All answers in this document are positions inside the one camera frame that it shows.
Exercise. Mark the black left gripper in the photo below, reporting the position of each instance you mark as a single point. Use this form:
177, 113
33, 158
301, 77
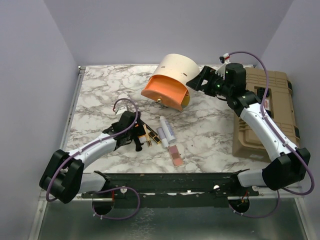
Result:
138, 130

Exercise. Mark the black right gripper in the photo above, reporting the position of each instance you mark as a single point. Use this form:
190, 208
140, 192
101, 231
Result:
207, 73

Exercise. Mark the cream round drawer organizer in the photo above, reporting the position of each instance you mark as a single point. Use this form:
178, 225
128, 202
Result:
177, 67

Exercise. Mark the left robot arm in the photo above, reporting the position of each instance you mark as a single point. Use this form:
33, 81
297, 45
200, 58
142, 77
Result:
64, 176

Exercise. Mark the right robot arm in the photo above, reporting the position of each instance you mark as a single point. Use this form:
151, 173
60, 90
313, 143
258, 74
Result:
264, 127

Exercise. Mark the angled black makeup brush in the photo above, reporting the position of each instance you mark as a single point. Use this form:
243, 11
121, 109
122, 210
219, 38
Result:
148, 127

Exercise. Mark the orange sunscreen tube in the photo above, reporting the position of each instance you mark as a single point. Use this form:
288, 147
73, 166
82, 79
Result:
142, 138

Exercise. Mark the gold cream tube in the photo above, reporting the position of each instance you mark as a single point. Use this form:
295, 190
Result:
148, 140

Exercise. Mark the black gold lipstick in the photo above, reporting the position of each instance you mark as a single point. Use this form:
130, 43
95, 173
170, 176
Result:
154, 136

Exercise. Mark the lavender white bottle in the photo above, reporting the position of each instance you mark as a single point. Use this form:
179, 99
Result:
162, 137

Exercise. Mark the white blue tube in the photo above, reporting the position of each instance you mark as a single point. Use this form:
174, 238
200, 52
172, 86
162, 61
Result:
167, 129

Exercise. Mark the rose gold eyeshadow palette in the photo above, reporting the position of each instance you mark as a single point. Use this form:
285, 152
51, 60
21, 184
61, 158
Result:
175, 156

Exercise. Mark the tan plastic tool case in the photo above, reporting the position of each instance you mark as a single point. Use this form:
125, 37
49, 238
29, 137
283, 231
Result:
279, 106

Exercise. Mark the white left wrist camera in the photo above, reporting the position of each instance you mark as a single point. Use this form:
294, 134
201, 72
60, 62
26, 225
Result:
120, 111

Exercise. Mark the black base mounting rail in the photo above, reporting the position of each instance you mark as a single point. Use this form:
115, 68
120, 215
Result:
170, 190

